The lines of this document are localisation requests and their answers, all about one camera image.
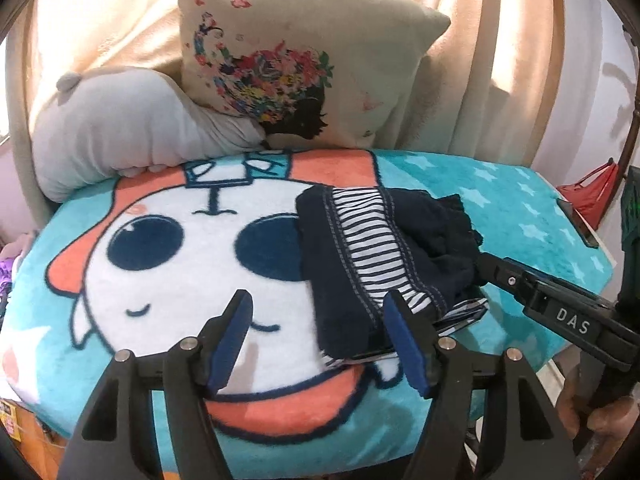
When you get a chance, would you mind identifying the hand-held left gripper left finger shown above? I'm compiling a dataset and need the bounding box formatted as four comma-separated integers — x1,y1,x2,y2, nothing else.
57,289,254,480

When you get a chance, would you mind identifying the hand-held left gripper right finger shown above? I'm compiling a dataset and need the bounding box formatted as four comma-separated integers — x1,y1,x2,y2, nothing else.
384,290,576,480

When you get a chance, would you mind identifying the purple cloth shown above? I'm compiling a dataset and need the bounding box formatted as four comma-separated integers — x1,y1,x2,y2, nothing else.
0,252,23,306

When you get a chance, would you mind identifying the beige curved bed frame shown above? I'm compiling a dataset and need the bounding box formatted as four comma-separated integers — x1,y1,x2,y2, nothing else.
4,35,53,213

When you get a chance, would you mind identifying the brown metal stand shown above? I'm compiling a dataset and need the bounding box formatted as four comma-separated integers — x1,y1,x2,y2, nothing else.
617,20,640,181

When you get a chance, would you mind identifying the teal cartoon printed blanket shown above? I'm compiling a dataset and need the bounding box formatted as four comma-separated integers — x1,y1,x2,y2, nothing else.
0,149,616,480

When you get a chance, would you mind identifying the grey plush pillow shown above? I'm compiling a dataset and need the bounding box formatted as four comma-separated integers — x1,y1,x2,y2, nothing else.
31,67,266,203

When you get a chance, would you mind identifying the red bag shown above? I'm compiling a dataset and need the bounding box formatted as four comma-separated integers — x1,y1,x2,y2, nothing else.
556,159,623,228

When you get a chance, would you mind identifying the dark green crate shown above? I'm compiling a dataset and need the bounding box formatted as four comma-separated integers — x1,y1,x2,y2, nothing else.
619,165,640,311

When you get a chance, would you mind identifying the orange printed bag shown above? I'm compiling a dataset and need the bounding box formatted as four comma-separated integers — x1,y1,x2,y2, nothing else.
0,399,68,480

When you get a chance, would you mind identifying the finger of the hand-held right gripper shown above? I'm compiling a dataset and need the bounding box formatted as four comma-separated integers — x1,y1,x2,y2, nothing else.
474,253,532,307

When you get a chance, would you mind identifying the beige floral print pillow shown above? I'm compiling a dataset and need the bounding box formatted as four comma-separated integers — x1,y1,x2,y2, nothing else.
175,0,452,151

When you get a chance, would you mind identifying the black phone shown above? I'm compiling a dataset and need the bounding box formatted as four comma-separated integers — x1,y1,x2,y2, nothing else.
556,199,600,250

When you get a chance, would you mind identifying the person's right hand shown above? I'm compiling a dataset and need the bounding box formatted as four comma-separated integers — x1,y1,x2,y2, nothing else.
555,384,640,462

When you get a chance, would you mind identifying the beige curtain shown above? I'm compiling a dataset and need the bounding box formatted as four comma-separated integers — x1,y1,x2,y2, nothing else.
20,0,621,171

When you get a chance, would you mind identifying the navy striped garment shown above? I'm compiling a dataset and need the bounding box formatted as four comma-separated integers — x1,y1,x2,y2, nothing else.
295,185,491,368

